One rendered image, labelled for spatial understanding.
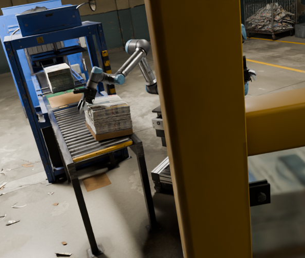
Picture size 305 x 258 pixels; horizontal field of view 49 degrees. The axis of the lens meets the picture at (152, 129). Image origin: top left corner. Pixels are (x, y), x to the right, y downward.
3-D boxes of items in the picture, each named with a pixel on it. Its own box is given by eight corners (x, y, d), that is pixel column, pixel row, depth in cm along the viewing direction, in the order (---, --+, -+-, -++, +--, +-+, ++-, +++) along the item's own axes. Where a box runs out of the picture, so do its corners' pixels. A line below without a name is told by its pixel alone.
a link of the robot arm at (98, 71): (106, 70, 247) (97, 67, 240) (100, 84, 248) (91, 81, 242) (100, 67, 252) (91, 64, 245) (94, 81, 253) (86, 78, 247)
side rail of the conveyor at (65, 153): (78, 177, 230) (73, 162, 226) (70, 179, 229) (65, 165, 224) (55, 121, 348) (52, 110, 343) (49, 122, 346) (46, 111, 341)
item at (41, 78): (91, 91, 425) (89, 84, 421) (40, 104, 406) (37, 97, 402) (71, 72, 559) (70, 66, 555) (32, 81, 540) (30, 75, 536)
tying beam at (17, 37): (103, 32, 339) (101, 22, 335) (6, 52, 311) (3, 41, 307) (89, 29, 398) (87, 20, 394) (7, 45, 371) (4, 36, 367)
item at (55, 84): (75, 87, 418) (70, 66, 408) (51, 93, 409) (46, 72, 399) (70, 81, 451) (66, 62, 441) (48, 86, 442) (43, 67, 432)
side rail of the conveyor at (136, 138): (145, 155, 245) (142, 141, 240) (138, 157, 244) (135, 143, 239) (101, 108, 362) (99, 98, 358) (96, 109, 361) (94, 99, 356)
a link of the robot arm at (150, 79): (159, 98, 292) (133, 44, 260) (147, 96, 302) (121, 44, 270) (167, 89, 297) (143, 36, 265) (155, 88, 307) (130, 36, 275)
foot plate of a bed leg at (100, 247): (106, 253, 255) (105, 252, 255) (87, 260, 251) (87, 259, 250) (102, 242, 267) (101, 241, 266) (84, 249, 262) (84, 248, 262)
